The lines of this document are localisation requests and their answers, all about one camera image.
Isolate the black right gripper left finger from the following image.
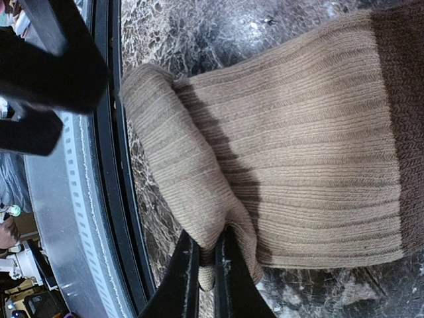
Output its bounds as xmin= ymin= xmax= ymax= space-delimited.
xmin=139 ymin=231 xmax=199 ymax=318

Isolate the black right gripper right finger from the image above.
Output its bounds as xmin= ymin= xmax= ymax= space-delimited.
xmin=214 ymin=227 xmax=275 ymax=318

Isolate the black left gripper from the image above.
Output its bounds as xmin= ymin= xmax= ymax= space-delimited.
xmin=1 ymin=1 xmax=109 ymax=156

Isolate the tan brown sock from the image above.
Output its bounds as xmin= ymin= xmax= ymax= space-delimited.
xmin=121 ymin=1 xmax=423 ymax=291

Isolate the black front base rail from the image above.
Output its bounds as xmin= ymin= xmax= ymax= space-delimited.
xmin=91 ymin=1 xmax=155 ymax=317

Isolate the white slotted cable duct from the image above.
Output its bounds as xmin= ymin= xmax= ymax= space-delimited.
xmin=25 ymin=112 xmax=134 ymax=317

